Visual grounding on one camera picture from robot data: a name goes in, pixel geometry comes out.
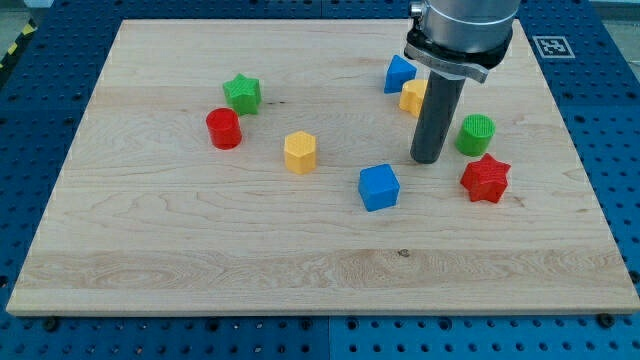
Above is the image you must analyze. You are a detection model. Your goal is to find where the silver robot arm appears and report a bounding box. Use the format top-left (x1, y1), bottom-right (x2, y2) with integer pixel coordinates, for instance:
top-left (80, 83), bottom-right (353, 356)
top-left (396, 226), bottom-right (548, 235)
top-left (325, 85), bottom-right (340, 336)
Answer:
top-left (404, 0), bottom-right (520, 83)

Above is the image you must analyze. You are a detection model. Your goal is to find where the green star block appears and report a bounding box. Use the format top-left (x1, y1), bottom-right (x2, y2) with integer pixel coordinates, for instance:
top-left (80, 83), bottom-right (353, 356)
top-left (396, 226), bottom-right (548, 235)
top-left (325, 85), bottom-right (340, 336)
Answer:
top-left (222, 74), bottom-right (262, 115)

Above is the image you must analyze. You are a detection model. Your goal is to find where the red star block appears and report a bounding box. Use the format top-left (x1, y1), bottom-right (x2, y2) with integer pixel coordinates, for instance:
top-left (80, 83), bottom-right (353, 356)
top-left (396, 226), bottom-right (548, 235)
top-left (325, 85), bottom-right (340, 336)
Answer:
top-left (460, 153), bottom-right (511, 203)

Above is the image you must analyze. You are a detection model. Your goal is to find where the yellow hexagon block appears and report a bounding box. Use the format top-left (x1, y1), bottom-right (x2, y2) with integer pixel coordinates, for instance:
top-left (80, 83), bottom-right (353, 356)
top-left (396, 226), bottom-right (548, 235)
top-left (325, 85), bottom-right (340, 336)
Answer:
top-left (284, 131), bottom-right (317, 175)

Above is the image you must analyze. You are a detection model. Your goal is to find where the blue cube block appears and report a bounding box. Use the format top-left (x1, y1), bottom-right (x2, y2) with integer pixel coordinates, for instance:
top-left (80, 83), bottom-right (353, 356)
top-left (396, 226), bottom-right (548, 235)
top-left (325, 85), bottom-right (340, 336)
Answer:
top-left (358, 164), bottom-right (400, 212)

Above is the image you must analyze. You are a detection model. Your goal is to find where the wooden board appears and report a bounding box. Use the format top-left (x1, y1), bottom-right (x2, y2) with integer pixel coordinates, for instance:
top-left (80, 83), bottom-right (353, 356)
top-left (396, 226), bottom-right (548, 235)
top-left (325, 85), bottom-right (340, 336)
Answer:
top-left (7, 19), bottom-right (639, 317)

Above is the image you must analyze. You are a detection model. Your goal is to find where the red cylinder block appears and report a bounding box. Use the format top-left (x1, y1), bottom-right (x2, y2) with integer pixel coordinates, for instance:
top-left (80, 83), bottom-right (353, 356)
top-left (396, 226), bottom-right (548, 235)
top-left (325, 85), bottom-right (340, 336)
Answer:
top-left (205, 108), bottom-right (242, 150)

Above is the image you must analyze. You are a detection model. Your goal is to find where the yellow heart block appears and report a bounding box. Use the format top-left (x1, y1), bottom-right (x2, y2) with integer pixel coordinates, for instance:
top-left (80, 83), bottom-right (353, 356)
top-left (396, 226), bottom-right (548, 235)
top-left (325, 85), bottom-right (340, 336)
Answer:
top-left (399, 79), bottom-right (428, 118)

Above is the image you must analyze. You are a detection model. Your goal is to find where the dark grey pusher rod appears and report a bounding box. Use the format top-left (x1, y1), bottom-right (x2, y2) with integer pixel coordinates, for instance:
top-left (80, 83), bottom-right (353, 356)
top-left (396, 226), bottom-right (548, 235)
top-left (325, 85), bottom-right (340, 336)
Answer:
top-left (410, 71), bottom-right (465, 164)

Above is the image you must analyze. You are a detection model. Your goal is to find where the blue triangle block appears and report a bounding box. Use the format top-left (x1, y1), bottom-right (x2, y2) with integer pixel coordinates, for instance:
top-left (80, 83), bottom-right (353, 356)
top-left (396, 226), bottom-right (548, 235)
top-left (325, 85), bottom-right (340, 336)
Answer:
top-left (383, 55), bottom-right (417, 94)

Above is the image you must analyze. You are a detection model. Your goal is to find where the green cylinder block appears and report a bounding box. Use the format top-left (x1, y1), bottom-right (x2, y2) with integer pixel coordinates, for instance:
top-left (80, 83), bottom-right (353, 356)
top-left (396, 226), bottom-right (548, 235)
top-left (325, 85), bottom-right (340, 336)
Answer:
top-left (455, 114), bottom-right (496, 157)

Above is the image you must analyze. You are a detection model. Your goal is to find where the white fiducial marker tag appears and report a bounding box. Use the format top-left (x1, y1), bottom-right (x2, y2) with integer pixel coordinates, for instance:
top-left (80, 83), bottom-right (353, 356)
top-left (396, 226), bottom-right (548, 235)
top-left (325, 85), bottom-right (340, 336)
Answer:
top-left (533, 35), bottom-right (575, 59)

